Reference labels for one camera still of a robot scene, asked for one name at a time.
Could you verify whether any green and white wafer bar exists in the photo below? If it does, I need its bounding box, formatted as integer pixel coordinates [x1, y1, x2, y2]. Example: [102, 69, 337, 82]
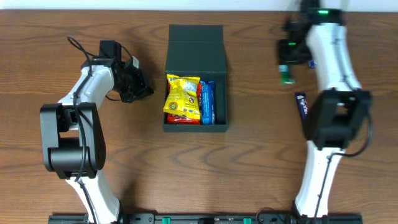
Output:
[278, 65, 295, 85]

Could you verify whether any small blue Eclipse mint box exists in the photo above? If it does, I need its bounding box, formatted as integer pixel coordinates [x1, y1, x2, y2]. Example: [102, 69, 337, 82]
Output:
[308, 60, 316, 70]

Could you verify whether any blue Dairy Milk chocolate bar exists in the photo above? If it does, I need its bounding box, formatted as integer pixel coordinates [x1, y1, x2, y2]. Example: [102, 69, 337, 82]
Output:
[295, 92, 308, 123]

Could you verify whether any yellow snack packet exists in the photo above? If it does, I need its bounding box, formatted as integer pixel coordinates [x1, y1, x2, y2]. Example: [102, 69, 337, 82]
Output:
[163, 74, 201, 119]

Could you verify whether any red Hacks candy bag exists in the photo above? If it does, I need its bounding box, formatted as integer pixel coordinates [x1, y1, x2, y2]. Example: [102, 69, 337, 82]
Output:
[167, 83, 201, 125]

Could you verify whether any blue Oreo cookie pack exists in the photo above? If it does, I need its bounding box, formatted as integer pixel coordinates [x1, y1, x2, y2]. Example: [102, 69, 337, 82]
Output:
[200, 81, 215, 125]

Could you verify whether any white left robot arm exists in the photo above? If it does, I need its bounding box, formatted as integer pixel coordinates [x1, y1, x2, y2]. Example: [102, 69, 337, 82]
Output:
[40, 37, 154, 223]

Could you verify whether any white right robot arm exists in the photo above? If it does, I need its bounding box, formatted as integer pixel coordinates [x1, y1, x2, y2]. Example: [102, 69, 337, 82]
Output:
[277, 0, 373, 223]

